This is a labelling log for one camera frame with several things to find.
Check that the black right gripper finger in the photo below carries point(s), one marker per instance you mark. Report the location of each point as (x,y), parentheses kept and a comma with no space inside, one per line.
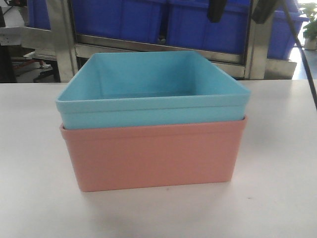
(263,10)
(215,10)

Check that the light blue plastic box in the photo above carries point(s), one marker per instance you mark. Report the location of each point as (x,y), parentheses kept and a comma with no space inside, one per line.
(150,88)

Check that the pink plastic box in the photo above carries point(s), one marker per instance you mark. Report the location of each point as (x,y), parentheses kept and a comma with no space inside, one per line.
(149,156)

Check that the stainless steel shelf rack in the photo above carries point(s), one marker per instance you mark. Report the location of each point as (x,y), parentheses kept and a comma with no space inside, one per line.
(64,46)

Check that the blue crate centre right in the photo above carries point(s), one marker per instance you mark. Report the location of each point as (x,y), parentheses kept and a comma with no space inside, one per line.
(189,27)

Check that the blue crate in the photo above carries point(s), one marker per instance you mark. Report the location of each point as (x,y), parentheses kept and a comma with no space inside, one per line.
(133,20)
(281,40)
(38,14)
(189,27)

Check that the blue crate far right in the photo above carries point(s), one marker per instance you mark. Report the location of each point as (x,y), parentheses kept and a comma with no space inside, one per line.
(281,40)

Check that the potted green plant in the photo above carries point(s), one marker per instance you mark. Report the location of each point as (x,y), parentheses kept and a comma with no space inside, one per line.
(309,9)

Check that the blue crate centre left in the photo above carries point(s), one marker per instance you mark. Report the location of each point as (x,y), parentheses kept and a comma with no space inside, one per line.
(133,20)

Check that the blue crate far left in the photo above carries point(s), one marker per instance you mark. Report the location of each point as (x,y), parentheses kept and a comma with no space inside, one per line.
(38,14)

